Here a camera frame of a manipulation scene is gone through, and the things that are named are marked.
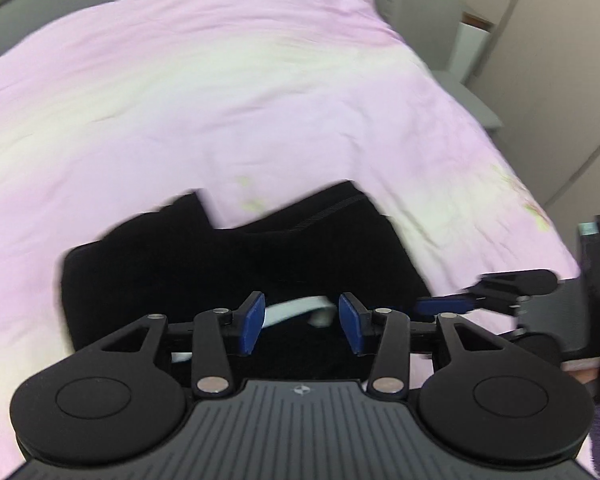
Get black pants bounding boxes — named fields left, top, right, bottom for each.
left=60, top=181, right=429, bottom=349

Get pink floral bed cover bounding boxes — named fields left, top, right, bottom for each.
left=0, top=0, right=579, bottom=479

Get beige wardrobe cabinets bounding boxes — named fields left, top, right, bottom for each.
left=459, top=0, right=600, bottom=206

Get grey chair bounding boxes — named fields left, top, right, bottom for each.
left=390, top=0, right=503, bottom=134

